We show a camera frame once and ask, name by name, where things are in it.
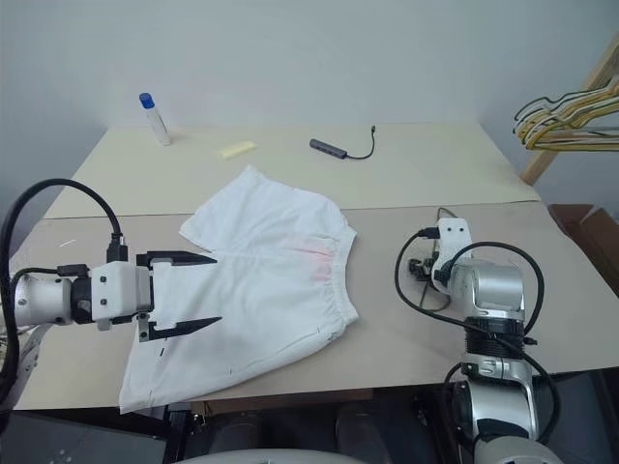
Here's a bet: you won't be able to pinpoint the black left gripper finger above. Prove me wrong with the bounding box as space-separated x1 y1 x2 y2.
146 250 219 270
146 316 223 344

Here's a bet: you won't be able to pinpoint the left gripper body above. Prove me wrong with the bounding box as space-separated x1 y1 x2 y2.
132 250 157 343

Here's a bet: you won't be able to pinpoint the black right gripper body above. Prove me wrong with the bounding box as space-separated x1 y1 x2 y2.
407 257 436 282

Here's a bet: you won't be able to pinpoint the white shorts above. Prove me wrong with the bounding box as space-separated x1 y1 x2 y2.
118 164 360 416

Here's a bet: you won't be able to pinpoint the pale yellow eraser block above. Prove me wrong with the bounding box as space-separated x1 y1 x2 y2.
218 139 257 161

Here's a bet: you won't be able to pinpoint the white tube with blue cap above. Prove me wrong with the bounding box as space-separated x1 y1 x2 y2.
138 92 173 148

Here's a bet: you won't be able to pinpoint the black flat panel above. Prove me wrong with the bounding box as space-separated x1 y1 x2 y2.
0 409 170 464

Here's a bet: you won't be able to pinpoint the silver robot torso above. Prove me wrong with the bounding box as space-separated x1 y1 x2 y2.
177 445 550 464

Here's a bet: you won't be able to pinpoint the brown cardboard box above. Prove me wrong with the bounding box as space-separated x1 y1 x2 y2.
547 203 619 304

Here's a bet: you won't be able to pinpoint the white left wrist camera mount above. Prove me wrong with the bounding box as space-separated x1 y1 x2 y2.
90 260 137 332

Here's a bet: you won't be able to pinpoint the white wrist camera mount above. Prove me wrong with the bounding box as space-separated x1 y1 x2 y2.
90 260 137 332
430 217 473 293

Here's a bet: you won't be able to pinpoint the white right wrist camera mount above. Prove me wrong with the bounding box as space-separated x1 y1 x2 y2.
430 217 473 293

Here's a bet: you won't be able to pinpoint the black metal bracket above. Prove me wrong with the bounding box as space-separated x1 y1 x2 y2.
162 401 210 464

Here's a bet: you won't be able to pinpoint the grey USB hub with cable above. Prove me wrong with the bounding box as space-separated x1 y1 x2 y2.
309 125 379 161

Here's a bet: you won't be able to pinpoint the wooden rack frame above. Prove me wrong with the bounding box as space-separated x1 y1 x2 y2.
520 28 619 187

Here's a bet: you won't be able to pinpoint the yellow wire hanger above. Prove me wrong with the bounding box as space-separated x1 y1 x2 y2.
514 94 619 146

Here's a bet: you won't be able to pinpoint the white wire hanger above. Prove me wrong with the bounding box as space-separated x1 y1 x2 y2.
519 118 619 152

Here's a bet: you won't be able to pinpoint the dark green wire hanger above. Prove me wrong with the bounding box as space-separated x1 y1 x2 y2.
513 78 619 128

